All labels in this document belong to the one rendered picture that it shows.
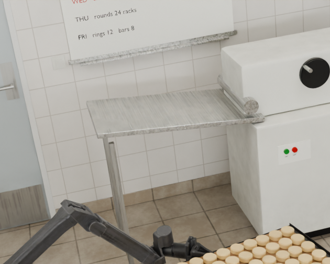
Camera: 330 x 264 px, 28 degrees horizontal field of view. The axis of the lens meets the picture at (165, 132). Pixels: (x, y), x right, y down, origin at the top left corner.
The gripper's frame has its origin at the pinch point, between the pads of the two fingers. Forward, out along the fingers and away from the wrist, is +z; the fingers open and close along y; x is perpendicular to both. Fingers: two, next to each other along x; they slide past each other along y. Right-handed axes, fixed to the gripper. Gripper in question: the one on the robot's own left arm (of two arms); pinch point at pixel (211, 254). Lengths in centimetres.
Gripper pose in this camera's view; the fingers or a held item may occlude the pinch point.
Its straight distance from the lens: 247.4
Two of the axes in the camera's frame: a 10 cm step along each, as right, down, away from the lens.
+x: -3.2, 4.1, -8.6
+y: 0.8, 9.1, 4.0
